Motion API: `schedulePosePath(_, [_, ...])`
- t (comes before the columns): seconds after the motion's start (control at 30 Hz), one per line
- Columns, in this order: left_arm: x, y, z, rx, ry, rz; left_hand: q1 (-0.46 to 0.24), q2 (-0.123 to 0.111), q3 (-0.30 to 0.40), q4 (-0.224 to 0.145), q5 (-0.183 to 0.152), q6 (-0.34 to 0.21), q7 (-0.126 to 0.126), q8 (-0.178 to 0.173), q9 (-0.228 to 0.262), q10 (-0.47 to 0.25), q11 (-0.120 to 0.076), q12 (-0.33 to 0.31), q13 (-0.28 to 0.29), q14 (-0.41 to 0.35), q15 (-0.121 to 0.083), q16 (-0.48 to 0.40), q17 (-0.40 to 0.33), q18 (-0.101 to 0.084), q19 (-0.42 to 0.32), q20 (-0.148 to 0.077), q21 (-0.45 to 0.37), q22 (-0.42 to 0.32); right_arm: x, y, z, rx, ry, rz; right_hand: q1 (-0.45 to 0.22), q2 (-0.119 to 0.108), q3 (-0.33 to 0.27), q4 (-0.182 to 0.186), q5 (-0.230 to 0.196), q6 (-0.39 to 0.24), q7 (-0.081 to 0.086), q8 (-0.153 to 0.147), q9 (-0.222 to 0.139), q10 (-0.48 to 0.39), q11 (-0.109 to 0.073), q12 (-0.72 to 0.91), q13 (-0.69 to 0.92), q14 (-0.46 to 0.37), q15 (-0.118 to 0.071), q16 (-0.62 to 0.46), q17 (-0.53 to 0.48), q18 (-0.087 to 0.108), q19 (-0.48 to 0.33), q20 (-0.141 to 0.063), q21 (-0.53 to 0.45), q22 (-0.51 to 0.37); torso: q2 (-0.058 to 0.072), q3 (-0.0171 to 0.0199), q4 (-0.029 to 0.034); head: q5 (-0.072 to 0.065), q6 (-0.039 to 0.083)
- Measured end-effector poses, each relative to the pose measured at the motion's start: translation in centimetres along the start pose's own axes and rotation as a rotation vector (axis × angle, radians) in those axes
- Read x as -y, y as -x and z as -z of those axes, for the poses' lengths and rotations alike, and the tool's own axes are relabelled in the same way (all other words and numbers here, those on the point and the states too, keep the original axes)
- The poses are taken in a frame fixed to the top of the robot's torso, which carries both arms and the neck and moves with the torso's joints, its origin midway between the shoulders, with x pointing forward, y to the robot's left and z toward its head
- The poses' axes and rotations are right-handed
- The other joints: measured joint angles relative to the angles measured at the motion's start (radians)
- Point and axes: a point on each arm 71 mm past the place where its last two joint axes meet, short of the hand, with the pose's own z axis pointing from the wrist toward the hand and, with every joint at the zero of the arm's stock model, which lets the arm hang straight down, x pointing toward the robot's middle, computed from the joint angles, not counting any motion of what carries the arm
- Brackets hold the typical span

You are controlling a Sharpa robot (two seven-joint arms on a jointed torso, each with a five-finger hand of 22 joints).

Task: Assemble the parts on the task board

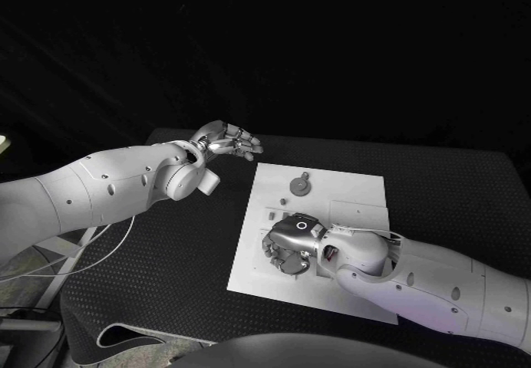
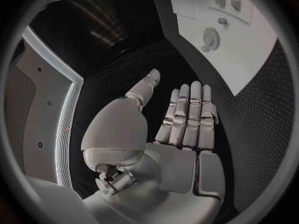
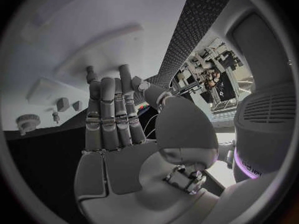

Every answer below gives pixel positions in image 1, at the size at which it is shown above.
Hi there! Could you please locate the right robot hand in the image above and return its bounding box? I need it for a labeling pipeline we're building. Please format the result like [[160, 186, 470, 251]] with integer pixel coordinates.
[[259, 212, 328, 275]]

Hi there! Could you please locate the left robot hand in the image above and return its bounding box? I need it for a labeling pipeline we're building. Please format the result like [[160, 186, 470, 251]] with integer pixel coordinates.
[[188, 120, 264, 162]]

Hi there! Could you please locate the white task board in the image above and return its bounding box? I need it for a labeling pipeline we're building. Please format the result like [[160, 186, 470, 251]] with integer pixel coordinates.
[[225, 162, 401, 326]]

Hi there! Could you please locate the grey gear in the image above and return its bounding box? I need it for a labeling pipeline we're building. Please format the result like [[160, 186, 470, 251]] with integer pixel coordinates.
[[288, 177, 311, 197]]

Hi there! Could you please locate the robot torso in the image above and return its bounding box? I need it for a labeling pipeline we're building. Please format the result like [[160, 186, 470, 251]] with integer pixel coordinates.
[[164, 332, 453, 368]]

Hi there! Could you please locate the grey metal bar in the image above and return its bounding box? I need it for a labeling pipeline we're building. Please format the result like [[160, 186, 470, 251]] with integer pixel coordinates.
[[0, 317, 63, 332]]

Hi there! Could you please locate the white cable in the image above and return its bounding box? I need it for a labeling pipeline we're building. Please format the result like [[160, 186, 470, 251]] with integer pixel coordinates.
[[328, 225, 405, 241], [0, 223, 113, 283], [0, 215, 137, 279]]

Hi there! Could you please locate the white table frame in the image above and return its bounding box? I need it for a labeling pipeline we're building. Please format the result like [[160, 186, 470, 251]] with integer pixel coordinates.
[[31, 226, 100, 311]]

